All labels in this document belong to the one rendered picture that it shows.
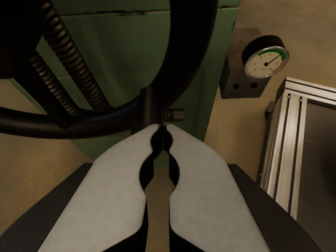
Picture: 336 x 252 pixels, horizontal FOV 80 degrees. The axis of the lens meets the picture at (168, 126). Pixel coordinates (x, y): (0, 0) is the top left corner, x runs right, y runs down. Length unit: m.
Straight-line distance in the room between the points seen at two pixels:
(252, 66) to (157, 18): 0.16
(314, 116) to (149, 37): 0.75
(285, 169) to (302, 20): 1.29
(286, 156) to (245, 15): 1.21
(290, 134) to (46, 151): 1.06
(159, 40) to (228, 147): 0.72
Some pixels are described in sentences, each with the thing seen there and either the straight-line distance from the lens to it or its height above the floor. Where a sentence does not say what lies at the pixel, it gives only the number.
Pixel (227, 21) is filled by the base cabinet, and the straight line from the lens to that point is 0.36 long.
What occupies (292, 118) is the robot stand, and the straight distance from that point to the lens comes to 0.89.
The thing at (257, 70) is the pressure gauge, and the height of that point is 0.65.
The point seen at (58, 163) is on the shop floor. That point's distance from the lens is 1.08.
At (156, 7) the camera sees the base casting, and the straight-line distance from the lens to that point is 0.34.
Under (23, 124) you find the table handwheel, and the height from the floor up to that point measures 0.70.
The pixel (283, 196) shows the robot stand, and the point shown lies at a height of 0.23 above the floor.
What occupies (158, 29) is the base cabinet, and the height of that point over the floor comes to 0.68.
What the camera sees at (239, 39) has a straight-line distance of 0.45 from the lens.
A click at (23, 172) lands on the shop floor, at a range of 1.16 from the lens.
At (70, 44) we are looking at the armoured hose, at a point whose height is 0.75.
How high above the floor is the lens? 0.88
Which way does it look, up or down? 60 degrees down
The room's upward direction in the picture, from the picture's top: 4 degrees counter-clockwise
